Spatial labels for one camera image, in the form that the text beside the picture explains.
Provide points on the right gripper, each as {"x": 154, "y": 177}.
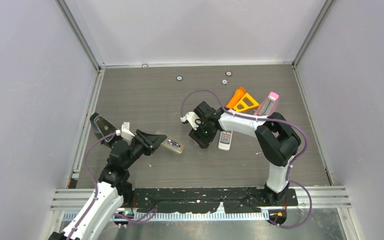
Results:
{"x": 196, "y": 135}

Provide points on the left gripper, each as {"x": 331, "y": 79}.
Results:
{"x": 149, "y": 142}

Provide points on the white beige remote control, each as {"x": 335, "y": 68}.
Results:
{"x": 167, "y": 146}

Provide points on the white grey remote control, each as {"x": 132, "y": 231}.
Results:
{"x": 225, "y": 140}

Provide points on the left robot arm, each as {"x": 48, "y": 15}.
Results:
{"x": 112, "y": 188}

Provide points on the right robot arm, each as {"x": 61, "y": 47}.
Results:
{"x": 276, "y": 137}

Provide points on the yellow triangle ruler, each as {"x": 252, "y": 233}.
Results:
{"x": 246, "y": 103}

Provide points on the transparent black metronome cover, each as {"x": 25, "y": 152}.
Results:
{"x": 100, "y": 126}

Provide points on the grey poker chip upper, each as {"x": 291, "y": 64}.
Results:
{"x": 224, "y": 82}

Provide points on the red poker chip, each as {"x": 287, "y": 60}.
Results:
{"x": 228, "y": 73}

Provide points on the pink metronome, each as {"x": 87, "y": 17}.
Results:
{"x": 268, "y": 106}

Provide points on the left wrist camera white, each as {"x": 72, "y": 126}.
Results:
{"x": 126, "y": 130}

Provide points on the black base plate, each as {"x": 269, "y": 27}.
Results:
{"x": 233, "y": 200}

